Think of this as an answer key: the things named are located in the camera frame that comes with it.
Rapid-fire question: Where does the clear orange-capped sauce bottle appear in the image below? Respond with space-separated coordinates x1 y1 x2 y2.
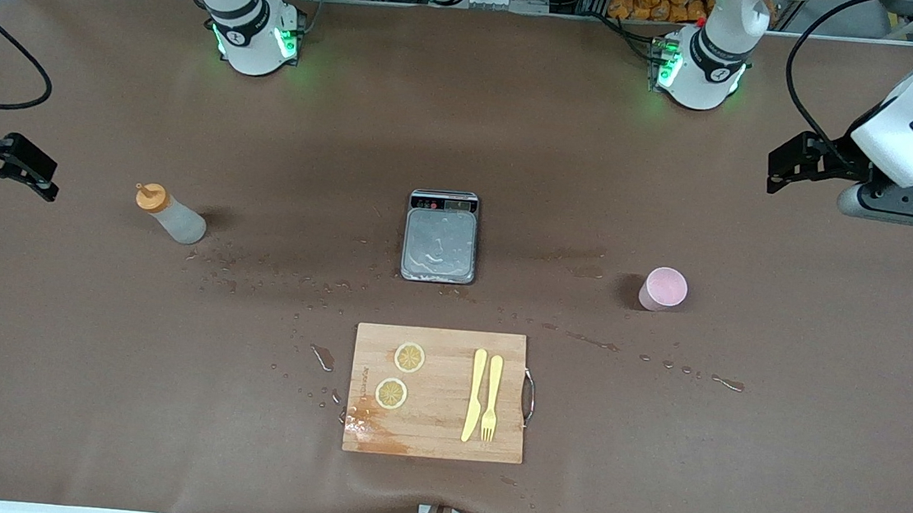
132 182 210 247

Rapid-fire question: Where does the pink plastic cup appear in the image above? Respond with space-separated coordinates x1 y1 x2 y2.
638 264 690 315

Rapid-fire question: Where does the silver digital kitchen scale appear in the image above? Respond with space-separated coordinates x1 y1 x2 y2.
399 187 483 287

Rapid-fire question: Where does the yellow plastic fork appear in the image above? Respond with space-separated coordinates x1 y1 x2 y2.
479 353 505 445

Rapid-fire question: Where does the yellow plastic knife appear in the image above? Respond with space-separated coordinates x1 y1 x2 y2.
460 347 490 445

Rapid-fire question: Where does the yellow lemon slice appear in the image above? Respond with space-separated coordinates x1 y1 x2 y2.
393 341 427 375
374 376 409 412

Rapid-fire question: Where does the wooden cutting board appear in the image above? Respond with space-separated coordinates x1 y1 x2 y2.
341 320 541 468

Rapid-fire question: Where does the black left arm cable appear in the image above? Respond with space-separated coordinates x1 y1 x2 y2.
779 0 889 153

